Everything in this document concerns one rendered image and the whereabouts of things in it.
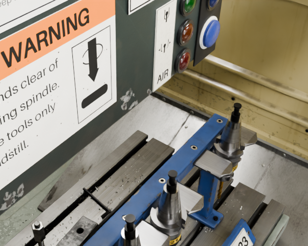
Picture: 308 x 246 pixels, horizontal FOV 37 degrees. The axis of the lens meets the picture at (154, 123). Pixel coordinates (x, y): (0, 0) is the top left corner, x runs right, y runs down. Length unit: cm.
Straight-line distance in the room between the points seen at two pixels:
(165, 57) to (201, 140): 52
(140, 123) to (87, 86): 126
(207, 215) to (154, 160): 25
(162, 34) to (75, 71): 11
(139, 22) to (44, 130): 12
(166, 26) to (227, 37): 97
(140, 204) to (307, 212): 73
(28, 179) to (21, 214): 126
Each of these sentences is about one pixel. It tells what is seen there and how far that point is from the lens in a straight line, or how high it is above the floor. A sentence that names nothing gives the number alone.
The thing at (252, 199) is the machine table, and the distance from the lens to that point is 129.
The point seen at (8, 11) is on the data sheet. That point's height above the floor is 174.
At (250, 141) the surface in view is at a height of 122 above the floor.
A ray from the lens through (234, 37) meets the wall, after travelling 137.
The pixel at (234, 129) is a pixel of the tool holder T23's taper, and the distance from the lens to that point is 89.
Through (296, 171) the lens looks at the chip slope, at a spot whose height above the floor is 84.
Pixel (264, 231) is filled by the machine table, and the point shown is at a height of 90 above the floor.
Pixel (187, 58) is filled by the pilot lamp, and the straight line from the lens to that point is 46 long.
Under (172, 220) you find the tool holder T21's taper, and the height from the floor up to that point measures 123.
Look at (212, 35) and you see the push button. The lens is 49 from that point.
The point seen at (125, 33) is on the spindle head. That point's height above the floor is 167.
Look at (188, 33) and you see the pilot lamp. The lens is 45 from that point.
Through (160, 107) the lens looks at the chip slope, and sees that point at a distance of 163.
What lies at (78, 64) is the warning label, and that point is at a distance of 33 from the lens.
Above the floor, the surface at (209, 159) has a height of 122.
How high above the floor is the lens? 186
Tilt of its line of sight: 41 degrees down
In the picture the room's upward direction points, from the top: 3 degrees clockwise
